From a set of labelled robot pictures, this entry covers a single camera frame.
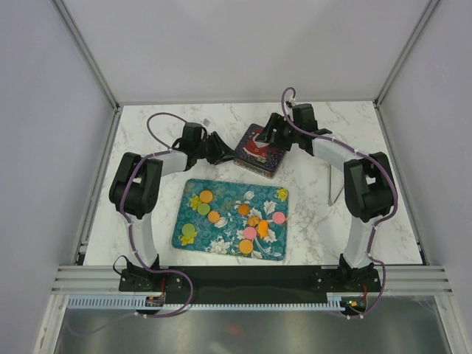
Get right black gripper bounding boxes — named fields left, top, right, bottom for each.
left=255, top=113, right=301, bottom=152

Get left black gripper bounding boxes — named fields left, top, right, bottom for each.
left=195, top=133, right=237, bottom=167

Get gold tin lid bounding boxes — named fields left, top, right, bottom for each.
left=235, top=124, right=286, bottom=159

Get square cookie tin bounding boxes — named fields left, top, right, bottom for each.
left=234, top=156, right=285, bottom=179

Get metal tongs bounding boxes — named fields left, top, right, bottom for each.
left=327, top=164, right=344, bottom=207

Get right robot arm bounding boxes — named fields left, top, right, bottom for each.
left=257, top=101, right=398, bottom=291

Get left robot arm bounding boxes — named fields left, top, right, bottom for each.
left=108, top=123, right=236, bottom=292

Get orange round cookie top left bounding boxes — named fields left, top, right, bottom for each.
left=199, top=190, right=213, bottom=204

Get orange round cookie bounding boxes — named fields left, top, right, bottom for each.
left=238, top=239, right=254, bottom=254
left=199, top=190, right=213, bottom=204
left=207, top=210, right=221, bottom=223

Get green round cookie upper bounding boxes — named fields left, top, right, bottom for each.
left=197, top=203, right=211, bottom=215

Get green round cookie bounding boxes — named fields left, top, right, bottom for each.
left=182, top=223, right=196, bottom=237
left=197, top=203, right=211, bottom=215

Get orange round cookie left centre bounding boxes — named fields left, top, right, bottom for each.
left=207, top=210, right=221, bottom=223

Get teal floral tray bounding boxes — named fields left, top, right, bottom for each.
left=171, top=178, right=289, bottom=261

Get orange round cookie mid right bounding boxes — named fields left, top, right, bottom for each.
left=247, top=215, right=260, bottom=227

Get green round cookie lower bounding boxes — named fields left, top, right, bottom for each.
left=182, top=223, right=196, bottom=237

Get pink round cookie lower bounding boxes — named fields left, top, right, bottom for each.
left=243, top=226, right=257, bottom=240

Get pink round cookie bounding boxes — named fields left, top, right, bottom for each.
left=271, top=212, right=286, bottom=225
left=243, top=226, right=257, bottom=240

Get orange flower cookie lower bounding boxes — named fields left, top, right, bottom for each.
left=257, top=220, right=269, bottom=239

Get pink round cookie right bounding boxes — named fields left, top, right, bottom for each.
left=271, top=212, right=286, bottom=225

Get orange round cookie bottom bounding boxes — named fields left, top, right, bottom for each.
left=238, top=239, right=254, bottom=254

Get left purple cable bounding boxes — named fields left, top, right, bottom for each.
left=112, top=113, right=195, bottom=318

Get black mounting base plate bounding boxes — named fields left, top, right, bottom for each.
left=131, top=265, right=381, bottom=304

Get white cable duct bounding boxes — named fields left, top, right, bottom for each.
left=67, top=295, right=345, bottom=311

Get aluminium frame rail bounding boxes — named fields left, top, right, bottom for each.
left=52, top=265, right=452, bottom=296

